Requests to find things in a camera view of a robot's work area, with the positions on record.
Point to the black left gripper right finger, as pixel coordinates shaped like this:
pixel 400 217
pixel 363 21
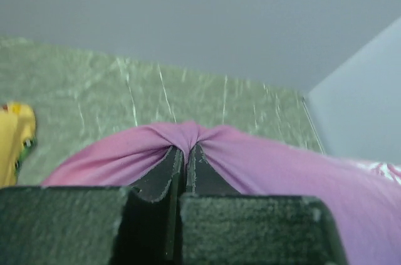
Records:
pixel 222 226

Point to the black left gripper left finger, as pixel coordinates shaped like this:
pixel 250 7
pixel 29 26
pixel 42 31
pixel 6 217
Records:
pixel 133 224

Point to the pink pillowcase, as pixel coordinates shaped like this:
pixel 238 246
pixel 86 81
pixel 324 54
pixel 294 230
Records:
pixel 364 202

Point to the yellow cartoon car pillow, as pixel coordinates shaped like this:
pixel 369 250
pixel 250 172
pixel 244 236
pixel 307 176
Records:
pixel 18 138

